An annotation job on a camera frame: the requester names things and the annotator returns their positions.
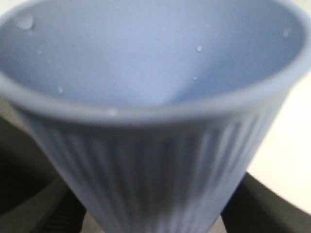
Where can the light blue ribbed cup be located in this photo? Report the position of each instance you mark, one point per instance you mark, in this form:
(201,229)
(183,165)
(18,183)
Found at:
(152,110)

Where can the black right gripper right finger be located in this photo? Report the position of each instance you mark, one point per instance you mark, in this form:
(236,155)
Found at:
(254,208)

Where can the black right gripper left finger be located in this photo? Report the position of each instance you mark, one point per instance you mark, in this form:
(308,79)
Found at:
(33,197)

